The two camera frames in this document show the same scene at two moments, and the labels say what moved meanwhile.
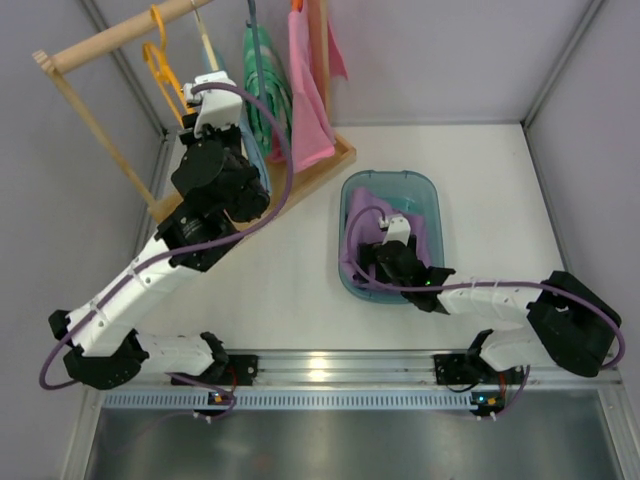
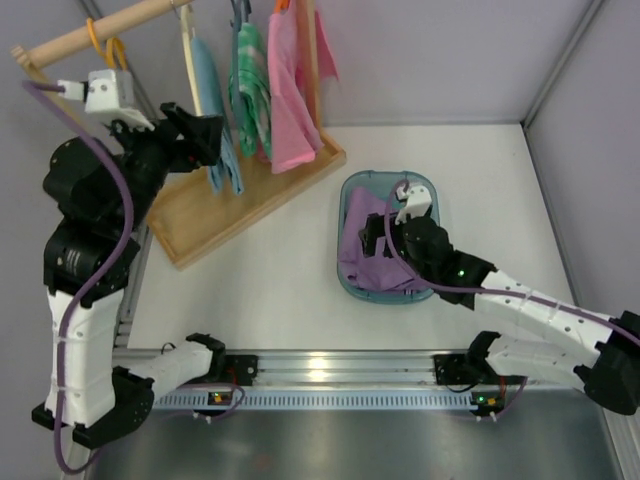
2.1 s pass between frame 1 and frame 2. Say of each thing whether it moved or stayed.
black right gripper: moved
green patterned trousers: stayed
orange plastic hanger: moved
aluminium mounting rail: stayed
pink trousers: moved
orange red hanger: moved
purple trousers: stayed
